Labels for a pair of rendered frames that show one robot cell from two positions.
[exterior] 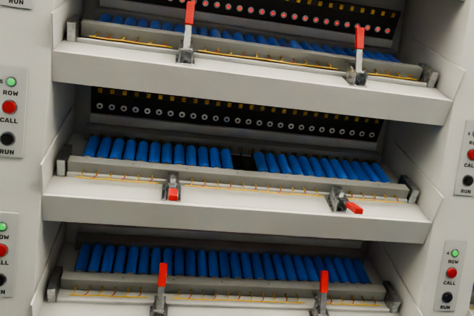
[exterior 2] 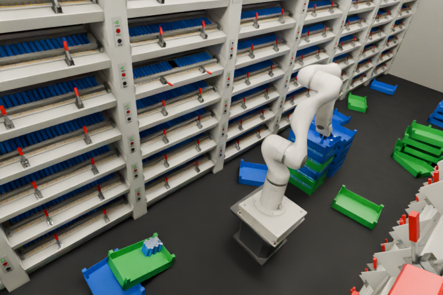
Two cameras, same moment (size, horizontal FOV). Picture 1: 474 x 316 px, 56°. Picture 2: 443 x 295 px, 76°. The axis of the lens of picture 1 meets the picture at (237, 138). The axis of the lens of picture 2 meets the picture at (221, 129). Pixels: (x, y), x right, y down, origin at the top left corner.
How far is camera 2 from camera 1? 1.04 m
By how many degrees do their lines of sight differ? 44
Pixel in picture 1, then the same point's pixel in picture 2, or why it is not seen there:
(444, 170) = (225, 54)
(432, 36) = (218, 12)
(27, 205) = (132, 98)
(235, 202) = (179, 79)
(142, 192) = (156, 84)
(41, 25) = (127, 49)
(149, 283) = (157, 106)
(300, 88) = (192, 44)
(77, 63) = (137, 56)
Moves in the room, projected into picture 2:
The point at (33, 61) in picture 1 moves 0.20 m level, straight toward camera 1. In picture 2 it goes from (126, 60) to (160, 72)
